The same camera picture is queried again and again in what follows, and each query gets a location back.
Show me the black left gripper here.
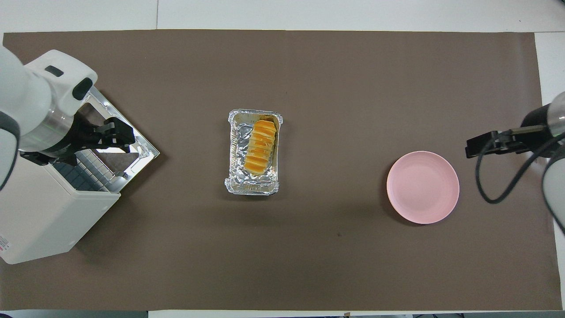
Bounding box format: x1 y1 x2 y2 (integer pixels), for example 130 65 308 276
19 113 136 167

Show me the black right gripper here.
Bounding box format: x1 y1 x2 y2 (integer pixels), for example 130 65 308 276
466 104 565 159

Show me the aluminium foil tray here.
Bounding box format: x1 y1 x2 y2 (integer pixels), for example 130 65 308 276
224 109 283 196

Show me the sliced golden bread loaf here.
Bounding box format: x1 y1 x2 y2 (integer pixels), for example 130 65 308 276
244 120 278 175

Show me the glass oven door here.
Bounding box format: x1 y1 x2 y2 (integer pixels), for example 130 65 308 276
75 86 160 177

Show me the white toaster oven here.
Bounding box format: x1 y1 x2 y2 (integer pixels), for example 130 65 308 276
0 148 122 265

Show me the pink round plate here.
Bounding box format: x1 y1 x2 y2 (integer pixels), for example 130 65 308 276
387 151 460 224

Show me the brown table mat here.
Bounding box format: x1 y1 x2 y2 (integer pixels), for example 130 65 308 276
0 29 562 311

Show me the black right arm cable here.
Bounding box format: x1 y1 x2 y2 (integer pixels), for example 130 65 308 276
475 132 565 204

